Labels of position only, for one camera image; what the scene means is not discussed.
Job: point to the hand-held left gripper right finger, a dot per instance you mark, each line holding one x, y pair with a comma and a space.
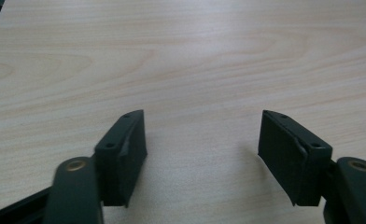
291, 158

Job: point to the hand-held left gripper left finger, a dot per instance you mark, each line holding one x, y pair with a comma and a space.
122, 161

